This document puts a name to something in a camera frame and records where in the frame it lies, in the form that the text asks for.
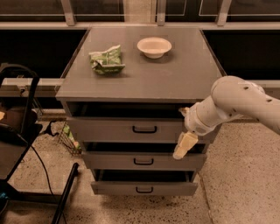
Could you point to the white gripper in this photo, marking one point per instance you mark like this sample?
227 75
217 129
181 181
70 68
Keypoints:
194 122

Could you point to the grey top drawer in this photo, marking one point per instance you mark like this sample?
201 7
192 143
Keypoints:
119 122

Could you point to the grey drawer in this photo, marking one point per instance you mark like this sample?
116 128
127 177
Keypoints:
141 156
161 183
119 122

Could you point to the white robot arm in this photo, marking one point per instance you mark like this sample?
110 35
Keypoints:
231 97

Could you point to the grey drawer cabinet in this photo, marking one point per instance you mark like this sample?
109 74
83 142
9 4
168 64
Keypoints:
183 75

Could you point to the grey bottom drawer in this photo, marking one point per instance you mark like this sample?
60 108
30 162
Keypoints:
161 183

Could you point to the grey middle drawer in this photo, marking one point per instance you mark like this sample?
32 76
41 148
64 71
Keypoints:
141 156

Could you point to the white bowl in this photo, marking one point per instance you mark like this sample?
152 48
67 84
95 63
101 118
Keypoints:
154 48

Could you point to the green crumpled snack bag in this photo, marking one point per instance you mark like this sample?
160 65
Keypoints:
107 62

